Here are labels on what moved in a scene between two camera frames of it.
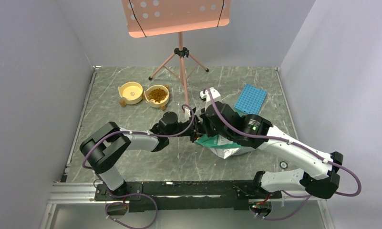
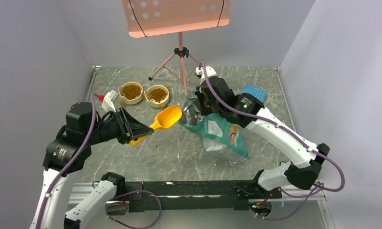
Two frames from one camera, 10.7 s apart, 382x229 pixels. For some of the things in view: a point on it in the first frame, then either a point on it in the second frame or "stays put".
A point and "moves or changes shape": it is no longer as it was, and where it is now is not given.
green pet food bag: [221, 146] moves or changes shape
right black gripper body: [211, 129] to [206, 108]
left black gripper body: [192, 131] to [123, 131]
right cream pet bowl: [156, 95] stays put
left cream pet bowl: [131, 92] stays put
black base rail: [183, 195] stays put
